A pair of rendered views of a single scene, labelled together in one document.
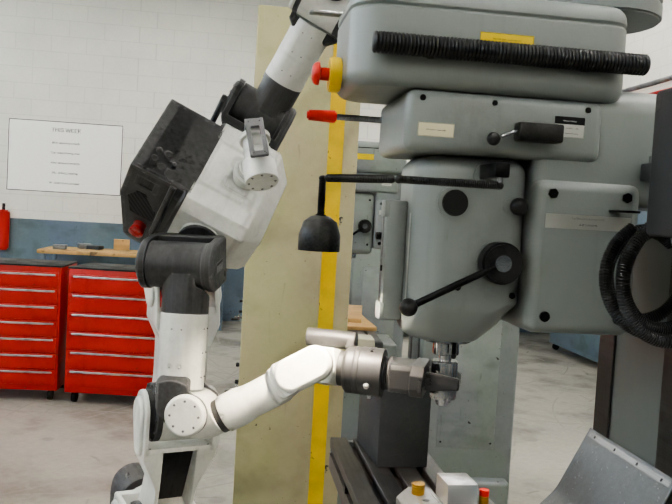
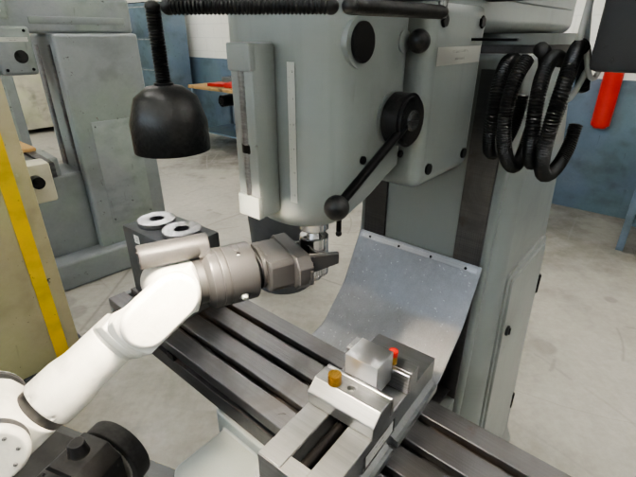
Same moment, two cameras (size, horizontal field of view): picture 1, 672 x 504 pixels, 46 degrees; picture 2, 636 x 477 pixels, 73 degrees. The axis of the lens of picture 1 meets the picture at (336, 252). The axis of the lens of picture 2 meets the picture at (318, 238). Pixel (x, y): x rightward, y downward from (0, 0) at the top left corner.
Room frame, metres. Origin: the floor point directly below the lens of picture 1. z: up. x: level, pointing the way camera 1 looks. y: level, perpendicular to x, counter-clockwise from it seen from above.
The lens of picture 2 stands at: (0.94, 0.20, 1.56)
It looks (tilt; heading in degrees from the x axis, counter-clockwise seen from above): 26 degrees down; 318
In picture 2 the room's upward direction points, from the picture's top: straight up
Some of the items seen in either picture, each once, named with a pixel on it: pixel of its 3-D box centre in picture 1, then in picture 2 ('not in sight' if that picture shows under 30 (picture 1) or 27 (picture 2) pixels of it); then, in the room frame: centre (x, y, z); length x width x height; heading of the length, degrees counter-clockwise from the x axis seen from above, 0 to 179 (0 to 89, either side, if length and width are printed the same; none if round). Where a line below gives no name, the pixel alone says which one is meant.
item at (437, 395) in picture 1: (443, 381); (313, 256); (1.41, -0.21, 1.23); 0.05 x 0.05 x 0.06
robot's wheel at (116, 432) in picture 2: not in sight; (115, 453); (1.93, 0.08, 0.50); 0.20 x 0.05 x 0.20; 27
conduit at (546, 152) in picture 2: (649, 276); (519, 110); (1.25, -0.50, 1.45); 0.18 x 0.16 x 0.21; 98
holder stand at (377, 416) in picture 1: (392, 412); (174, 259); (1.88, -0.16, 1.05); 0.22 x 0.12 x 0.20; 11
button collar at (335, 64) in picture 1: (334, 74); not in sight; (1.37, 0.02, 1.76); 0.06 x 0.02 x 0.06; 8
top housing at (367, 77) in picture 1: (473, 57); not in sight; (1.41, -0.22, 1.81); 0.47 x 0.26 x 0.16; 98
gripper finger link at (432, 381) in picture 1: (441, 383); (322, 262); (1.38, -0.20, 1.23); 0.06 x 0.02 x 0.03; 77
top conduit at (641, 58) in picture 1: (512, 54); not in sight; (1.26, -0.26, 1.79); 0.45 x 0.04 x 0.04; 98
